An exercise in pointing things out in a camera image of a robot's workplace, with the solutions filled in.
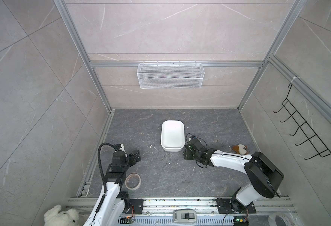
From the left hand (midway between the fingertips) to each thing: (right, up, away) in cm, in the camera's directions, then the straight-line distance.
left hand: (134, 152), depth 85 cm
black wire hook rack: (+88, +7, -25) cm, 92 cm away
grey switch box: (+29, -27, -18) cm, 44 cm away
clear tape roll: (+73, -31, -15) cm, 81 cm away
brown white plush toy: (+70, 0, +8) cm, 71 cm away
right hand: (+33, -2, +6) cm, 34 cm away
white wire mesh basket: (+23, +52, +16) cm, 59 cm away
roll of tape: (0, -17, -3) cm, 17 cm away
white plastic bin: (+24, +9, +11) cm, 28 cm away
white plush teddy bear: (-24, -19, -30) cm, 43 cm away
